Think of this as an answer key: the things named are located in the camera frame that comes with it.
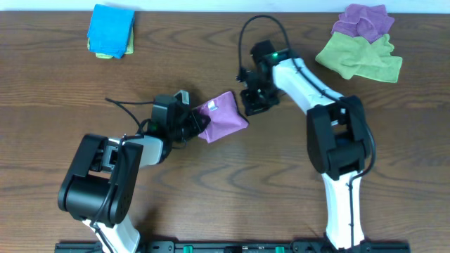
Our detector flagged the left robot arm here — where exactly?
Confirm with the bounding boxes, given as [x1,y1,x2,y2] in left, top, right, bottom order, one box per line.
[55,92,210,253]

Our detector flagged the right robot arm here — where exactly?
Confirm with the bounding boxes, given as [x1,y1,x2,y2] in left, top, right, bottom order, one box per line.
[237,40,374,251]

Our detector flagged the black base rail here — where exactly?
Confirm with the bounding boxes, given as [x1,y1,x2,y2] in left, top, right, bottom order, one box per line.
[54,240,411,253]

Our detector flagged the green folded cloth under blue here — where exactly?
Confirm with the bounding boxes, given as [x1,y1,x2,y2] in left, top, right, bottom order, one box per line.
[87,25,134,59]

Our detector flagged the purple microfiber cloth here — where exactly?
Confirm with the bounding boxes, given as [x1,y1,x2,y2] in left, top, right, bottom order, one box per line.
[196,91,249,143]

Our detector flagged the crumpled green cloth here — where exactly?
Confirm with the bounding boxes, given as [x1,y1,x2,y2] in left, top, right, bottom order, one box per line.
[316,32,403,83]

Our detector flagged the crumpled purple cloth at back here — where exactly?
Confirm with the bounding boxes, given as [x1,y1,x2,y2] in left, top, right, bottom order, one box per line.
[330,4,395,44]

